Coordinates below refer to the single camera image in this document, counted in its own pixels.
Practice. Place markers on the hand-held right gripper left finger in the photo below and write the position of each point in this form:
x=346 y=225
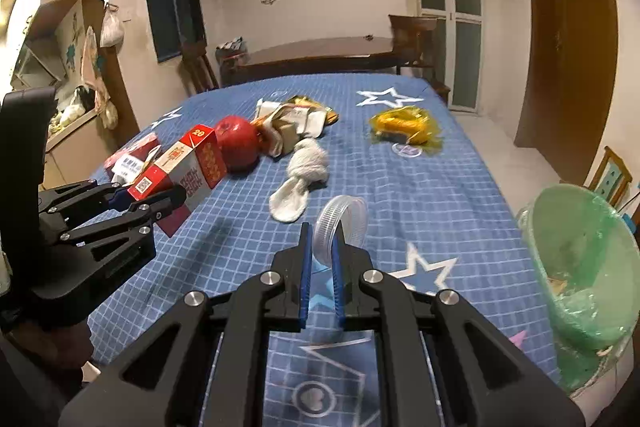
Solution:
x=305 y=277

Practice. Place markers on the frosted glass double door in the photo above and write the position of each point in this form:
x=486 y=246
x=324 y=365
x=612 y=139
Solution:
x=447 y=7

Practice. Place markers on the flat red and white carton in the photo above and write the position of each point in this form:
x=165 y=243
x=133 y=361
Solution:
x=130 y=157

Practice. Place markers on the red apple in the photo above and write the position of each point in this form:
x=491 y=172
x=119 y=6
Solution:
x=237 y=142

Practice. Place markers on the brown wooden door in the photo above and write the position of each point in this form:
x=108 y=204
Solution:
x=565 y=47

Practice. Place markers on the bin with green bag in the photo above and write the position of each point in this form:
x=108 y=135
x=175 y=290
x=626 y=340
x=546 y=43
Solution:
x=575 y=232

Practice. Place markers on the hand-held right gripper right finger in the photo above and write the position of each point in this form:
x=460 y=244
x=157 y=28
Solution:
x=338 y=282

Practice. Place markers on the white sock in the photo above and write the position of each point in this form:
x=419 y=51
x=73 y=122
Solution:
x=305 y=164

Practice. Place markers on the yellow plastic wrapper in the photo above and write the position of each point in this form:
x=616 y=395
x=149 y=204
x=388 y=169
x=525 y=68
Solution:
x=400 y=122

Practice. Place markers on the small yellow wooden chair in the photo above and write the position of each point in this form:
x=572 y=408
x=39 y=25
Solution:
x=610 y=174

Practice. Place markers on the crumpled white paper packaging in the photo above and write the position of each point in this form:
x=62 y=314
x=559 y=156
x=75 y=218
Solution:
x=307 y=119

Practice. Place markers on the dark wooden chair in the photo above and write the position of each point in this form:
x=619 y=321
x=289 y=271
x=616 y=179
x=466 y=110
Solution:
x=412 y=32
x=200 y=67

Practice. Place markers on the blue checked star tablecloth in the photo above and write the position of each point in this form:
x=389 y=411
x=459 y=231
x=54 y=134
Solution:
x=400 y=217

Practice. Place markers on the hanging white plastic bag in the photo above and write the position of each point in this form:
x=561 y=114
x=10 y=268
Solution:
x=111 y=29

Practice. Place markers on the dark wooden dining table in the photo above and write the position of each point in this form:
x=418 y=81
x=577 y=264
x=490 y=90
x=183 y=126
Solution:
x=325 y=49

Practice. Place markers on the red and white carton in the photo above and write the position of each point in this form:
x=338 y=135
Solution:
x=130 y=157
x=200 y=162

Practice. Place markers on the wooden wall cabinet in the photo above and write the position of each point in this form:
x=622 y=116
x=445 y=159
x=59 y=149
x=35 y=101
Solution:
x=65 y=142

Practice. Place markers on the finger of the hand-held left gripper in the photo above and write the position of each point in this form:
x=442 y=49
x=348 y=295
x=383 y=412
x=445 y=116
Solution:
x=160 y=204
x=117 y=199

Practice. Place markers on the person's left forearm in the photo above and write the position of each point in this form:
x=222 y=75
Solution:
x=30 y=382

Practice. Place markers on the dark bag with items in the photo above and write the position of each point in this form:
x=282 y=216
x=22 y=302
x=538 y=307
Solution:
x=231 y=52

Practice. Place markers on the patterned hanging cloth bag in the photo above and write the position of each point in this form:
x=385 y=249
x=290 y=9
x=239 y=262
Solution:
x=95 y=67

